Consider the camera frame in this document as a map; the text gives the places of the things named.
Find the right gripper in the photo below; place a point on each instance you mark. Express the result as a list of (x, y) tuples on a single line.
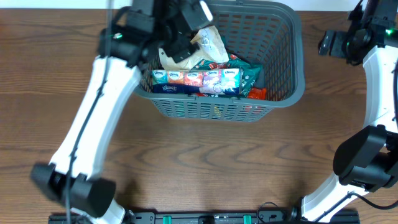
[(329, 43)]

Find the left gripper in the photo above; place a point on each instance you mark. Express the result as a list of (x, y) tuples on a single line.
[(177, 47)]

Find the beige plastic pouch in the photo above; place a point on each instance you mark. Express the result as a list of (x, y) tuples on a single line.
[(211, 48)]

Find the Kleenex tissue multipack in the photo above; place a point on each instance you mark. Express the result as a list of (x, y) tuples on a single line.
[(225, 81)]

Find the green Nescafe coffee bag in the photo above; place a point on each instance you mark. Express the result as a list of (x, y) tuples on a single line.
[(249, 73)]

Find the orange pasta packet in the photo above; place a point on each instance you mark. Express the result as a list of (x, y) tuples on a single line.
[(257, 94)]

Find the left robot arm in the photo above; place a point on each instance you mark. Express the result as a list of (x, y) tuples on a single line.
[(129, 42)]

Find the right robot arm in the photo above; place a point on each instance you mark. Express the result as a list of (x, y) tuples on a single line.
[(367, 161)]

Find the grey plastic basket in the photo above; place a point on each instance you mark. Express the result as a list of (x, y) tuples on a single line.
[(259, 32)]

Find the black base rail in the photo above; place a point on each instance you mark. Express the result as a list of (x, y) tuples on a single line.
[(264, 216)]

